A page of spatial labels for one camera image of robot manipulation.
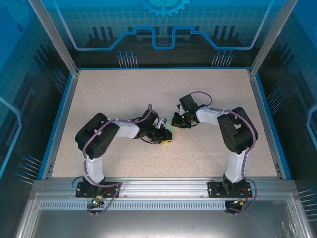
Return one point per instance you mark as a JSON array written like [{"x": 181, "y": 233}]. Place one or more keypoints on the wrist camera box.
[
  {"x": 163, "y": 121},
  {"x": 181, "y": 110}
]

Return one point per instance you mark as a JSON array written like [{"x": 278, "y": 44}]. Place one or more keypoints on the green paper sheet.
[{"x": 171, "y": 127}]

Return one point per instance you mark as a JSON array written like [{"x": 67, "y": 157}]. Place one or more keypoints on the aluminium mounting rail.
[{"x": 161, "y": 188}]

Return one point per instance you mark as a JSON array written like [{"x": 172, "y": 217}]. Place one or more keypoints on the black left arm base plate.
[{"x": 81, "y": 192}]

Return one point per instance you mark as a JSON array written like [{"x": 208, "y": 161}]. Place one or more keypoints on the aluminium side rail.
[
  {"x": 62, "y": 124},
  {"x": 265, "y": 124}
]

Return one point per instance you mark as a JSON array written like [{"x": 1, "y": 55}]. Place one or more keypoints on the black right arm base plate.
[{"x": 214, "y": 189}]

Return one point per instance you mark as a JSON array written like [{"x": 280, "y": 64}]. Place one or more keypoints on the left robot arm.
[{"x": 96, "y": 134}]

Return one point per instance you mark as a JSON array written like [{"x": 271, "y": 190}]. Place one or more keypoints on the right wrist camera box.
[{"x": 181, "y": 110}]

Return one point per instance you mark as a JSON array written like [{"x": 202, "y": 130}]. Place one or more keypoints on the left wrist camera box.
[{"x": 163, "y": 121}]

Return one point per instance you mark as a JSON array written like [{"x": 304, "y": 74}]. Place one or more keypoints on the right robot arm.
[{"x": 235, "y": 131}]

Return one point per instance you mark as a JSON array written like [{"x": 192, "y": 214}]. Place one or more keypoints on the aluminium frame post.
[
  {"x": 273, "y": 32},
  {"x": 54, "y": 32}
]

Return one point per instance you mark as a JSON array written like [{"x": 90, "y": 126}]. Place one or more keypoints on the metal tray panel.
[{"x": 161, "y": 225}]

